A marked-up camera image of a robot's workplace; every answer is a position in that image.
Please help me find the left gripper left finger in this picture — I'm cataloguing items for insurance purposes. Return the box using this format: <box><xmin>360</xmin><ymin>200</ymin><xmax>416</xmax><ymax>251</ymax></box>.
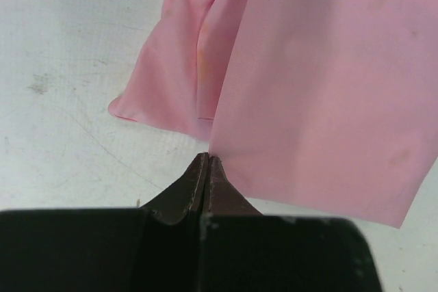
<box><xmin>1</xmin><ymin>153</ymin><xmax>209</xmax><ymax>291</ymax></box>

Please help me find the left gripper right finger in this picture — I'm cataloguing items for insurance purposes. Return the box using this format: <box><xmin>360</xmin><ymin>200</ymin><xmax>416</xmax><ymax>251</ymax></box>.
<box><xmin>200</xmin><ymin>157</ymin><xmax>383</xmax><ymax>291</ymax></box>

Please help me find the pink t shirt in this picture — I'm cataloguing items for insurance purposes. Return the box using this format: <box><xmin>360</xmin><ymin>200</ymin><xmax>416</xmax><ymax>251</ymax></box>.
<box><xmin>109</xmin><ymin>0</ymin><xmax>437</xmax><ymax>227</ymax></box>

